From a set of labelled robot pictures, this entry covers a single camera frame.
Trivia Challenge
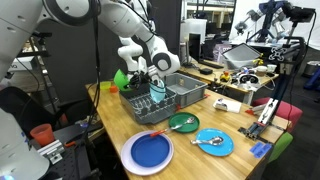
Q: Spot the lilac plate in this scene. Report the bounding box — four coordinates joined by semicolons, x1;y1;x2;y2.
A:
120;130;175;177

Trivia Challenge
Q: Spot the black mesh office chair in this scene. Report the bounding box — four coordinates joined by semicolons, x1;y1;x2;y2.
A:
43;98;96;129

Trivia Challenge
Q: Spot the grey plastic bin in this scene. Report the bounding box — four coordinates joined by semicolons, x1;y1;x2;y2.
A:
163;72;208;108

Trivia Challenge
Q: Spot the grey waste bin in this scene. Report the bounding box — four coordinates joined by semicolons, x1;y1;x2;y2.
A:
301;60;320;79

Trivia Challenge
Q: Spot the aqua plastic plate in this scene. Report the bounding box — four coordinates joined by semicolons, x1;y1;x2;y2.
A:
149;79;167;104

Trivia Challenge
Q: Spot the white cup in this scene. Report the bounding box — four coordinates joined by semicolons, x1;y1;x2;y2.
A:
266;63;278;74

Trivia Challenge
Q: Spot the red padded chair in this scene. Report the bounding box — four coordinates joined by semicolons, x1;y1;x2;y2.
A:
251;97;304;133

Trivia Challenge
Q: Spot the grey tilted tray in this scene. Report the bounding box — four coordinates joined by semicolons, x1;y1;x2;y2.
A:
221;43;263;70

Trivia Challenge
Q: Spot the yellow toy duck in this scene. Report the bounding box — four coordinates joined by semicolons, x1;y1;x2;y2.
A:
219;70;232;83

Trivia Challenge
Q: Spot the white headset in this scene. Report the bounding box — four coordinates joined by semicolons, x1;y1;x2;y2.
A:
237;73;262;90

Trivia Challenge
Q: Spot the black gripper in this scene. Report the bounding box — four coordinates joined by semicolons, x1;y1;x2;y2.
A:
128;70;153;90

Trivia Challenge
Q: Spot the light blue plate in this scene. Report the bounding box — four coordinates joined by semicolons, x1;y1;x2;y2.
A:
195;128;235;157

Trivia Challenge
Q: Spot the white labelled device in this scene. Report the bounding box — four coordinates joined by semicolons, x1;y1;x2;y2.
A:
8;55;38;74

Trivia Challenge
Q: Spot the black breadboard table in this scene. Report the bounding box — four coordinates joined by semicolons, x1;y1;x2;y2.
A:
49;120;105;180

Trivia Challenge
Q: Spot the white flat box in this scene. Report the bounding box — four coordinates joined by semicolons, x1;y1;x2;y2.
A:
213;98;242;114

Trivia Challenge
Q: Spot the dark green plate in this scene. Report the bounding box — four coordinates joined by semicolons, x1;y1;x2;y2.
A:
168;111;201;134

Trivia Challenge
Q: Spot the blue plastic piece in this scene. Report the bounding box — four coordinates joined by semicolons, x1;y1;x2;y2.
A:
249;141;273;159

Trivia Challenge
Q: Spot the dark blue plate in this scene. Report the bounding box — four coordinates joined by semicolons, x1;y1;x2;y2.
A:
130;133;171;168

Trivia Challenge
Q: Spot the metal wire rack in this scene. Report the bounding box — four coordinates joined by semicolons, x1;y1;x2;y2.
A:
128;91;178;116

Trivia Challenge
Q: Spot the wooden side table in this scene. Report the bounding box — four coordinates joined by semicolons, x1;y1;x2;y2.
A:
176;61;279;105

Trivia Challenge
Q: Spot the blue bulky object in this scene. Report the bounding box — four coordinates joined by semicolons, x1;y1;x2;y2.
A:
303;66;320;93

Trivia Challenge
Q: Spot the wide metal spoon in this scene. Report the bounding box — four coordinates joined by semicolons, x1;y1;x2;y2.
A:
190;136;224;147

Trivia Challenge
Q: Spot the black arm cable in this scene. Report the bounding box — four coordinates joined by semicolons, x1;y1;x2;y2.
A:
79;0;103;144

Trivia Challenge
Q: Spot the blue grey robot rig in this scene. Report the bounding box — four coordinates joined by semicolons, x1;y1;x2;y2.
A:
234;0;293;44

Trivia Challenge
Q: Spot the slim metal spoon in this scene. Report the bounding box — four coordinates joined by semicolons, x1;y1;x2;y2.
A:
171;116;196;132

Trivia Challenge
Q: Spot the small black box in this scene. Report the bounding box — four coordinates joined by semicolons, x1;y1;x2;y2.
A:
199;67;214;76

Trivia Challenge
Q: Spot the orange-red plastic cup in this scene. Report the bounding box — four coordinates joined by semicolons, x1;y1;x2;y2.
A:
29;123;55;147

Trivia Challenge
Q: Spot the grey dish drainer tray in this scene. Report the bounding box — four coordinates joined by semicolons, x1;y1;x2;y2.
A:
118;81;179;125

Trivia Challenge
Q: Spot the green plastic bowl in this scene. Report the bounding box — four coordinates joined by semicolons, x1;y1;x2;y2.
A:
113;68;132;93

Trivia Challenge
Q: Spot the black keyboard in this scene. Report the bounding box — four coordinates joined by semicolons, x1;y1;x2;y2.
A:
199;59;225;70

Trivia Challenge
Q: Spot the black tripod camera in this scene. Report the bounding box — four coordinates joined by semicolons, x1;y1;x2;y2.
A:
32;30;53;46

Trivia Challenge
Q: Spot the black monitor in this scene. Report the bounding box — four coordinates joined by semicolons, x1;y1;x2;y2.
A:
188;32;203;63

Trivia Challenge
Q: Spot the aluminium bracket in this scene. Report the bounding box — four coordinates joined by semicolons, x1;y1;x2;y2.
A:
36;139;66;165

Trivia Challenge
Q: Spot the green chair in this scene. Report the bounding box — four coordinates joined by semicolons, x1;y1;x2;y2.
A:
268;131;294;164

